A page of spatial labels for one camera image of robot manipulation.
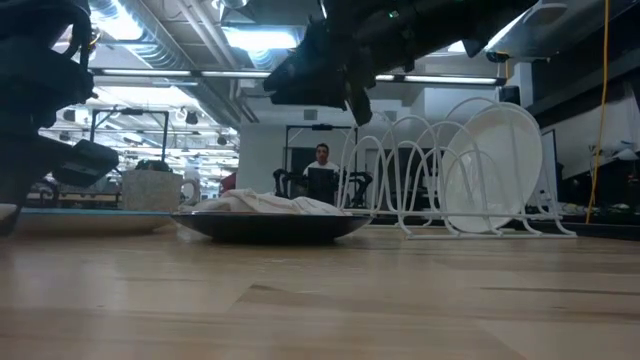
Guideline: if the red floral plate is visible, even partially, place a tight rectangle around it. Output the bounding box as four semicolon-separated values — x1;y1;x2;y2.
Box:
171;210;374;246

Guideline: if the grey speckled mug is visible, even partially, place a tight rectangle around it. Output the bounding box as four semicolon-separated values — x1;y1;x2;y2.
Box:
120;169;202;213

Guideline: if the white wire dish rack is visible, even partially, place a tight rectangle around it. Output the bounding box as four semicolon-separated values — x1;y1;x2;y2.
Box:
336;96;577;241

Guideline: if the white striped dish towel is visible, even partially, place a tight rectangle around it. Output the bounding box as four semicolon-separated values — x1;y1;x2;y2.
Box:
178;187;352;217

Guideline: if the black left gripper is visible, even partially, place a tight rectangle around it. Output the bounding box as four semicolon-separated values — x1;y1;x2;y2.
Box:
0;49;121;237

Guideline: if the yellow hanging cable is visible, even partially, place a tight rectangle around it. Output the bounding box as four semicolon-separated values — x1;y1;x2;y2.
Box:
583;0;612;225

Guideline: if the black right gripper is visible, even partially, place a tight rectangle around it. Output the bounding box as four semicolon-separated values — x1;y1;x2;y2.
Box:
263;0;416;127

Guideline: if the long ceiling light bar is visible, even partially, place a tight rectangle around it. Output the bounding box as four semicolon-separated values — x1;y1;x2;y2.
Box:
92;67;507;87

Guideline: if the white ceramic plate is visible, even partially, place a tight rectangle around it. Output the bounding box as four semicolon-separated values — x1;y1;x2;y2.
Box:
441;101;544;234

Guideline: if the blue speckled plate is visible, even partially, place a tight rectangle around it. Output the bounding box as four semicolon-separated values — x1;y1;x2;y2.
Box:
13;207;174;234

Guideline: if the black metal rig frame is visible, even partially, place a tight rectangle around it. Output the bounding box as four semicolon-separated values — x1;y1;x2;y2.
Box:
88;106;171;162
283;123;360;176

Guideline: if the person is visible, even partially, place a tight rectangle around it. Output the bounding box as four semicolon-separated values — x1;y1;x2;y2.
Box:
302;142;342;177

